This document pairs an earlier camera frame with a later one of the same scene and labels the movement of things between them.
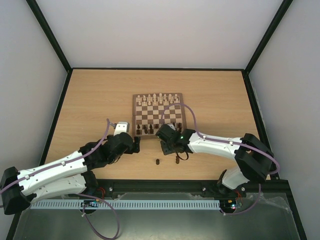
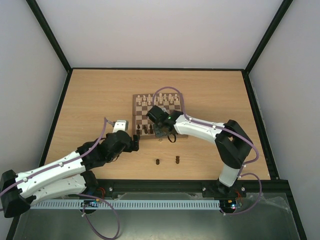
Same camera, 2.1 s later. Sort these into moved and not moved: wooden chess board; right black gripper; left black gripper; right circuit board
Moved: right black gripper
Not moved: wooden chess board; right circuit board; left black gripper
